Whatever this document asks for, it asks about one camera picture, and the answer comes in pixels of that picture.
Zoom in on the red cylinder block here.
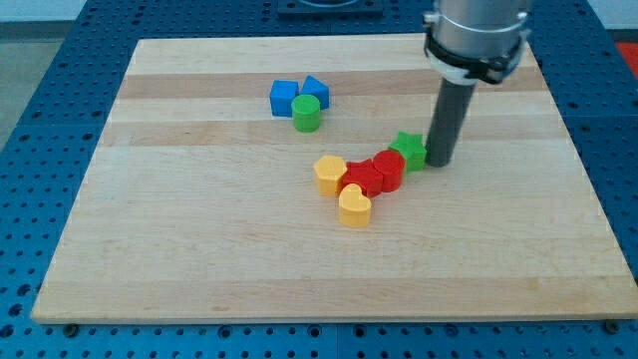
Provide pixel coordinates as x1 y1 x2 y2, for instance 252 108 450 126
373 150 406 192

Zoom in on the blue cube block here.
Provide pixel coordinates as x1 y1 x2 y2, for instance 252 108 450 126
269 80 299 117

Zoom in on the red star block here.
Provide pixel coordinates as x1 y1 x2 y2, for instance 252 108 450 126
342 159 384 198

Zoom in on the yellow hexagon block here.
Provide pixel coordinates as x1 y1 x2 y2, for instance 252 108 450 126
313 155 347 196

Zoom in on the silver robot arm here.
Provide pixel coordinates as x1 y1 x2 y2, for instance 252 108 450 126
423 0 532 168

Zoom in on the yellow heart block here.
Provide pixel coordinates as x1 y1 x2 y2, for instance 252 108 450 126
338 183 372 227

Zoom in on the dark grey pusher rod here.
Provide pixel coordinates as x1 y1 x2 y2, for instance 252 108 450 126
425 79 476 168

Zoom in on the green cylinder block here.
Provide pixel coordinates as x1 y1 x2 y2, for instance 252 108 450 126
291 95 321 133

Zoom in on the wooden board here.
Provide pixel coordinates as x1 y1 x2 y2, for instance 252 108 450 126
31 34 637 324

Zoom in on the blue triangle block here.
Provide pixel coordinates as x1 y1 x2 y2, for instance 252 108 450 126
300 75 330 110

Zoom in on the green star block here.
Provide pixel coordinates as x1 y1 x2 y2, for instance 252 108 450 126
388 131 428 173

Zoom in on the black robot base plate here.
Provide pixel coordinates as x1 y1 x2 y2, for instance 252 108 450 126
276 0 385 17

